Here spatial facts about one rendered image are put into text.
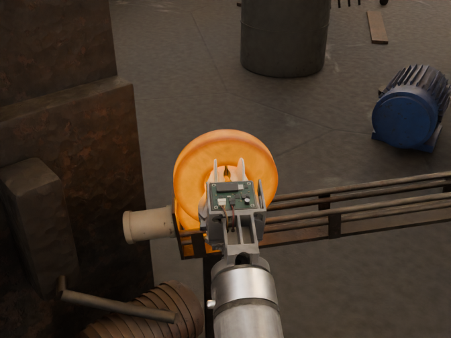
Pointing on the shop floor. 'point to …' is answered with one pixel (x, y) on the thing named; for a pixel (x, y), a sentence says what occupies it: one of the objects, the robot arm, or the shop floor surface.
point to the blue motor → (412, 108)
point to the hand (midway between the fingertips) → (225, 169)
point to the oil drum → (284, 36)
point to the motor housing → (194, 319)
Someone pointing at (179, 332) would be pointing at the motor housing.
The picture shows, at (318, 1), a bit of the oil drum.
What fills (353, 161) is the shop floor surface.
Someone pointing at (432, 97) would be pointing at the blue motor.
